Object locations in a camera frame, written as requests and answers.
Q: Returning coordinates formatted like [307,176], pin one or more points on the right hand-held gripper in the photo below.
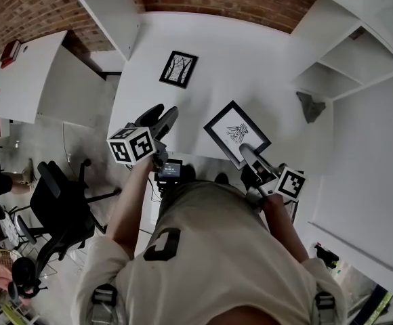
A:
[289,183]

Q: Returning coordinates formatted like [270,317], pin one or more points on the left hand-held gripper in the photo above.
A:
[132,146]

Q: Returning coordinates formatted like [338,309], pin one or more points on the black framed bird picture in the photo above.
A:
[233,117]

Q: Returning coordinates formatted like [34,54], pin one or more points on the black framed tree picture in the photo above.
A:
[178,68]

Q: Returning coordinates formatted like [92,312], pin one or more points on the person's right forearm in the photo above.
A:
[284,229]

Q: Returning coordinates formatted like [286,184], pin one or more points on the person's left forearm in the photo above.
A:
[128,208]

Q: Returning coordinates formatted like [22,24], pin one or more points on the white table top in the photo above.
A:
[250,63]

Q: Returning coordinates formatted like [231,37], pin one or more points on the person's black right shoe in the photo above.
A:
[222,178]

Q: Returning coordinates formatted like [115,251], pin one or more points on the person's black shoe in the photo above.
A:
[222,178]
[189,173]

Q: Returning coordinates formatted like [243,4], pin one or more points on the black screen device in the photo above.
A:
[171,171]

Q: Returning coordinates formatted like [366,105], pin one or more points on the person's black left shoe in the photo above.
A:
[189,173]

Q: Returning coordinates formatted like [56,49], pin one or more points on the person's olive shorts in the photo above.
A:
[206,205]

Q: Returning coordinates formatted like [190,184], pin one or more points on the grey crumpled cloth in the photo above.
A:
[310,108]

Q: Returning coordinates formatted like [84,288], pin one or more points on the person's white t-shirt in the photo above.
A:
[217,269]

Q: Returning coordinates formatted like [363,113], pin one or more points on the small black device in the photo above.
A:
[325,256]

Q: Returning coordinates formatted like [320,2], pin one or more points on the black office chair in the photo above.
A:
[61,201]

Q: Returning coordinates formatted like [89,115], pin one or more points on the white side table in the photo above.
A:
[23,73]

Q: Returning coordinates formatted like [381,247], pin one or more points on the red box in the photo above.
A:
[0,127]

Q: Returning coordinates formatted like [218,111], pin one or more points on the black-framed window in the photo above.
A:
[355,283]

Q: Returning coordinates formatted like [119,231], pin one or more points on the red book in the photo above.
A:
[10,53]

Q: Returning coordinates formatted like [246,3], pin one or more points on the yellow-rimmed racket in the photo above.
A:
[5,256]

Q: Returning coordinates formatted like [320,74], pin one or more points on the yellow-green rack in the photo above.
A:
[17,311]

